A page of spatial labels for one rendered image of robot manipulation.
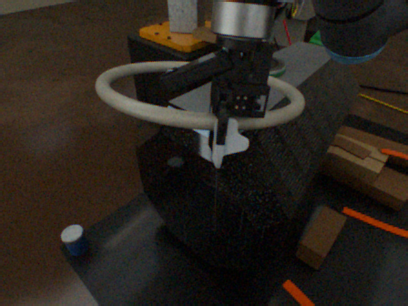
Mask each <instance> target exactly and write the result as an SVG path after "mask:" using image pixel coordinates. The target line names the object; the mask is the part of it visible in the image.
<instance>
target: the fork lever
mask: <svg viewBox="0 0 408 306"><path fill-rule="evenodd" d="M292 5H293V3H285V5H284V7H283V8H282V9H281V11H280V13H279V14H278V16H277V18H276V20H274V23H273V26H272V29H271V36H270V38H269V39H261V40H260V41H263V42H270V43H271V40H272V39H273V38H274V36H275V35H276V33H277V31H278V29H279V28H280V26H281V24H282V21H283V20H284V18H285V16H286V15H288V13H289V10H290V9H291V6H292Z"/></svg>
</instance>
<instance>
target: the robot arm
mask: <svg viewBox="0 0 408 306"><path fill-rule="evenodd" d="M311 1H312V6H313V7H314V9H315V15H316V17H317V23H318V25H319V28H320V40H321V44H322V45H323V46H324V48H325V51H326V53H327V54H328V56H329V57H330V58H332V59H334V61H336V62H339V63H342V64H360V63H362V62H367V61H368V60H371V59H372V58H374V57H375V56H377V55H378V54H380V52H381V51H382V49H383V48H384V47H385V46H386V43H387V42H388V38H390V37H391V36H394V35H397V34H399V33H400V32H402V31H403V30H406V29H407V28H408V0H311ZM277 3H278V0H213V5H212V18H211V25H210V31H211V33H213V34H215V35H217V36H216V43H215V46H219V47H226V48H227V49H228V52H226V50H225V49H224V48H221V49H220V50H217V51H215V52H212V53H211V54H209V55H206V56H203V57H201V58H198V59H196V60H195V61H192V62H190V63H187V64H186V65H183V66H180V67H173V68H171V69H168V70H167V71H165V72H163V73H162V76H161V77H160V79H159V81H158V82H159V85H160V87H161V88H162V91H163V92H164V94H166V95H168V94H174V93H176V92H178V91H180V90H181V89H184V87H187V86H189V85H192V84H194V83H197V82H199V81H200V80H203V79H204V78H208V77H213V78H212V83H211V88H210V106H209V112H210V113H212V114H215V116H217V119H216V120H215V126H214V131H211V130H209V140H208V145H209V148H210V151H212V152H213V153H212V160H213V162H214V164H215V167H216V168H220V166H221V161H222V158H223V156H226V155H228V154H230V153H237V152H240V151H244V150H246V148H248V146H249V141H248V139H247V138H245V137H243V136H242V135H240V134H239V132H238V122H237V120H236V119H235V118H232V117H230V116H240V117H250V118H264V117H265V114H266V107H267V105H268V98H269V94H270V86H269V85H268V78H269V74H270V66H271V62H272V56H273V53H274V46H275V45H274V44H270V42H263V41H260V40H261V39H269V38H270V36H271V29H272V26H273V22H274V16H275V12H276V5H277ZM241 52H242V55H241ZM261 96H266V100H265V103H264V107H263V111H256V110H260V109H261V105H260V103H257V99H260V97H261Z"/></svg>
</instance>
